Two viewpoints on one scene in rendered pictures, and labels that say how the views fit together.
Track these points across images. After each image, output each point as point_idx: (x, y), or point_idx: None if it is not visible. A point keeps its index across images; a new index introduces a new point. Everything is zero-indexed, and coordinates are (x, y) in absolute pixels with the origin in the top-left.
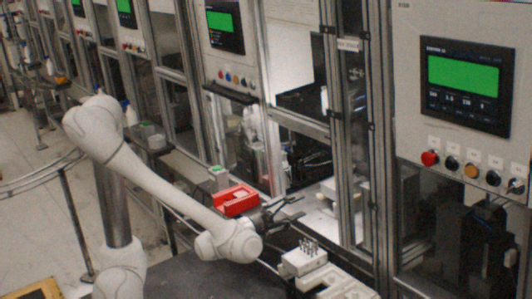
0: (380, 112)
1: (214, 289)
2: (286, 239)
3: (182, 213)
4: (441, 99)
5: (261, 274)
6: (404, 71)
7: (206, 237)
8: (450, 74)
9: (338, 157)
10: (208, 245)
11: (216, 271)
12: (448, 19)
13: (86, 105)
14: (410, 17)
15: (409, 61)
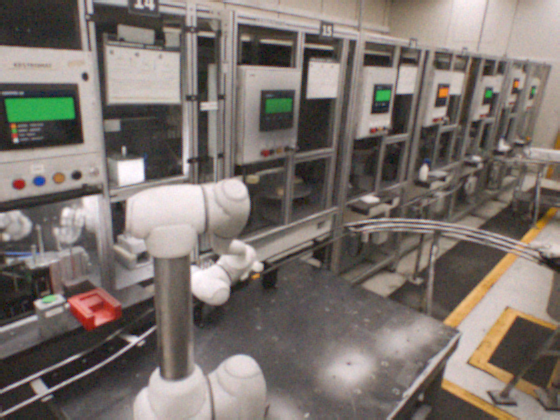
0: (229, 143)
1: None
2: (52, 361)
3: (239, 253)
4: (271, 119)
5: (148, 346)
6: (250, 112)
7: (220, 280)
8: (274, 106)
9: None
10: (226, 283)
11: (131, 380)
12: (271, 80)
13: (196, 189)
14: (255, 81)
15: (253, 105)
